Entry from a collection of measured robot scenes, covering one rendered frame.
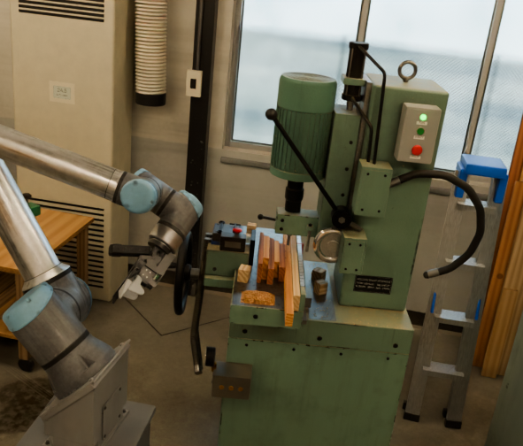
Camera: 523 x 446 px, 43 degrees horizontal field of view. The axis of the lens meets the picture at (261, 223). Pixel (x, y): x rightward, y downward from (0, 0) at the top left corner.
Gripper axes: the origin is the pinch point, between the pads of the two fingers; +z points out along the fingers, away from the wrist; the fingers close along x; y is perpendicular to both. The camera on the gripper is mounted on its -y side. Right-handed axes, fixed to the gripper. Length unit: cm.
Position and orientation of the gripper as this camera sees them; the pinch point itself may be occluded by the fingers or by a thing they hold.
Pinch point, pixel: (112, 300)
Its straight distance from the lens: 185.4
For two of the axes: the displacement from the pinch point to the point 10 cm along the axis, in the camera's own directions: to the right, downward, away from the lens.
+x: -3.3, 2.0, 9.2
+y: 8.0, 5.8, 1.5
